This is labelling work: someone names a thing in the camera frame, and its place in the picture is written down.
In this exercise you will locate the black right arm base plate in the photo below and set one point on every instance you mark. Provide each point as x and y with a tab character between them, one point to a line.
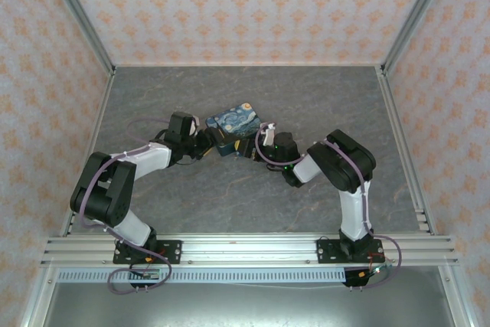
325	252

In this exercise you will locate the aluminium mounting rail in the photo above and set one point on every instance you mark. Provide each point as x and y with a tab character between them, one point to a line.
249	250

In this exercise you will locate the aluminium table back rail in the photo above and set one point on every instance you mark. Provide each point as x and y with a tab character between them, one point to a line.
249	64

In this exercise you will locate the small right electronics board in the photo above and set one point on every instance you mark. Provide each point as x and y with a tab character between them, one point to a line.
373	270

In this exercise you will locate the starry night print tin box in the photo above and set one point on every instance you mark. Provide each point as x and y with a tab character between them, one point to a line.
237	120

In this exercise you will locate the small electronics board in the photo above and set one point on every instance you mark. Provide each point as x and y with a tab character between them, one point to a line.
149	274
373	270

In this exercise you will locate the aluminium frame post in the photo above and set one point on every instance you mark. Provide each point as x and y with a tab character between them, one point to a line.
81	13
416	13

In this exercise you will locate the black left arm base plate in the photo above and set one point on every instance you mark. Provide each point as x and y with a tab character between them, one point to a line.
172	252

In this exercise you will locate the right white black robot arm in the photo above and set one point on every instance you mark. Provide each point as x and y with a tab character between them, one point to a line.
352	208

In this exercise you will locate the small left electronics board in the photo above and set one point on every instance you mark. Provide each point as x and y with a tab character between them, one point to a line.
149	274

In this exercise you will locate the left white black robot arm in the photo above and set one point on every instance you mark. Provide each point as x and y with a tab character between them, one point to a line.
149	158

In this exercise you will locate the aluminium table side rail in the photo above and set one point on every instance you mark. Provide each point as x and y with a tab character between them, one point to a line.
399	131
95	131

